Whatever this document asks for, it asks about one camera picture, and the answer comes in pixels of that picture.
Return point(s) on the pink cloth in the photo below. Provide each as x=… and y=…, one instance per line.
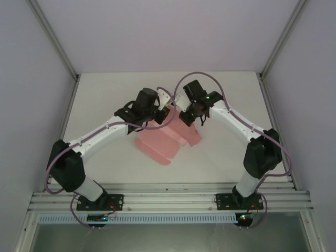
x=162, y=141

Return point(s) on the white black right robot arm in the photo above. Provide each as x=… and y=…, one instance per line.
x=236, y=120

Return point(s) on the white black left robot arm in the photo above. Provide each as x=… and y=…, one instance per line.
x=99, y=134

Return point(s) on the small circuit board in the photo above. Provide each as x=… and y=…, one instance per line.
x=101, y=218
x=244, y=217

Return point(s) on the aluminium mounting rail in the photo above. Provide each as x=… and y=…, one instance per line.
x=168, y=199

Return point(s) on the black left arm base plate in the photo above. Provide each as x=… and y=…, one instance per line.
x=115, y=202

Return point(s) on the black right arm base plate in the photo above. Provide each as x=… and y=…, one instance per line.
x=223, y=202

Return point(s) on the aluminium frame post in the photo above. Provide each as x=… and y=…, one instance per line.
x=284, y=39
x=55, y=39

